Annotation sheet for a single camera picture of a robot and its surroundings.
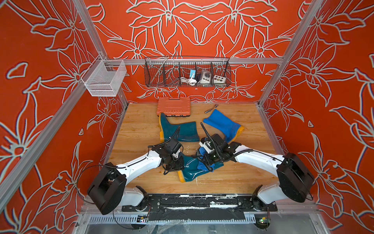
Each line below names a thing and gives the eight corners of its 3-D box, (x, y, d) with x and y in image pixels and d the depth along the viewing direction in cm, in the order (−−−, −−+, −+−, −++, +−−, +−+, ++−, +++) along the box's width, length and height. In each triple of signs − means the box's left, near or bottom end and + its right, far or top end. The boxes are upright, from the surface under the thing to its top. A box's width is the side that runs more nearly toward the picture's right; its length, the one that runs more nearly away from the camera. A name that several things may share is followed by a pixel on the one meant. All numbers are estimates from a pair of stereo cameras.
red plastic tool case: (156, 118, 112) (155, 113, 108) (159, 101, 124) (158, 96, 120) (191, 118, 112) (191, 113, 108) (190, 101, 124) (190, 96, 120)
